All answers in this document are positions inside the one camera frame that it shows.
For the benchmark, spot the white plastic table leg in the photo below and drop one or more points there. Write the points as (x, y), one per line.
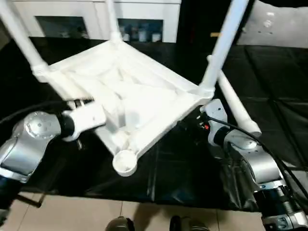
(114, 21)
(223, 43)
(24, 36)
(238, 106)

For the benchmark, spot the white plastic table top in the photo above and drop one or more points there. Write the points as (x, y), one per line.
(120, 84)

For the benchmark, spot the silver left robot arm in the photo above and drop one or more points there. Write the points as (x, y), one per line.
(26, 144)

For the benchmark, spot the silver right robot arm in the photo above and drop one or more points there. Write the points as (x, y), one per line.
(260, 163)

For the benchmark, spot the small gold label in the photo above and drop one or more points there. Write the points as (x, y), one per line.
(215, 34)

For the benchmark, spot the white plastic bottle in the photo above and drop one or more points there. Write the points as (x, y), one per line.
(125, 37)
(156, 37)

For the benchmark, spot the dark right robot foot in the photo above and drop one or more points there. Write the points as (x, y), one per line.
(188, 223)

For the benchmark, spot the dark robot foot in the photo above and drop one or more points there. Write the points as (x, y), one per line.
(119, 223)
(188, 223)

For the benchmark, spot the white curved plastic panel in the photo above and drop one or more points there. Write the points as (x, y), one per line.
(274, 24)

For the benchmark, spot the dark left robot foot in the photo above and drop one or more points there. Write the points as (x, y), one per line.
(119, 223)

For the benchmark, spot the white glass-door cabinet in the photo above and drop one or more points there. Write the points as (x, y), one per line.
(84, 9)

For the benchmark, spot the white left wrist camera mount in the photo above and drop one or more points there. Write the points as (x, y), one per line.
(89, 118)

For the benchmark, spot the black metal support frame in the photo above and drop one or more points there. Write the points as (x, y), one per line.
(31, 201)

